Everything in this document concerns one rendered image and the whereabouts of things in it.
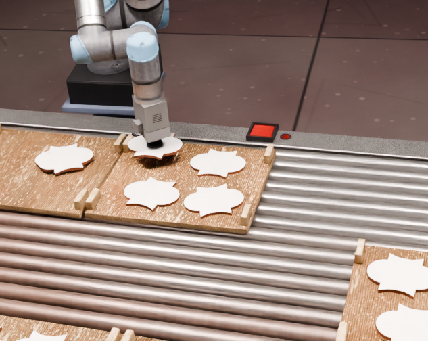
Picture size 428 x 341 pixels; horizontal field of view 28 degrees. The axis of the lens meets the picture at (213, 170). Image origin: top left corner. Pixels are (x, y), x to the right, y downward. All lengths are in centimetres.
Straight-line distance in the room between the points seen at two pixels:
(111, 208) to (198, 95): 249
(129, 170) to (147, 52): 34
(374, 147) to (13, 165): 97
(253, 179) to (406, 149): 43
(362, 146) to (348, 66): 246
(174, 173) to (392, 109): 230
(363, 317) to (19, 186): 98
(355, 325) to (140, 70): 82
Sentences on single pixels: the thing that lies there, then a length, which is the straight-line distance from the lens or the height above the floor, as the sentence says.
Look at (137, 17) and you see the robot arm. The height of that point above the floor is 114.
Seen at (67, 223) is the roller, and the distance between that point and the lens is 211.
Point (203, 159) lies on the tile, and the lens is 223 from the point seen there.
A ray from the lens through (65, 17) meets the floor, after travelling 572.
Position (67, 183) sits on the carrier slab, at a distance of 223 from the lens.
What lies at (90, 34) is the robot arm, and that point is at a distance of 219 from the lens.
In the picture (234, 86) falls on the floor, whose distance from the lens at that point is 460.
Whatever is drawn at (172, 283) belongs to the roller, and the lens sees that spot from 189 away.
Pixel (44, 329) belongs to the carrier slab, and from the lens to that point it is 181.
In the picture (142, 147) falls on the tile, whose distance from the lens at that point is 223.
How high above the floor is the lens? 214
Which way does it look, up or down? 33 degrees down
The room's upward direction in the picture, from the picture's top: 5 degrees counter-clockwise
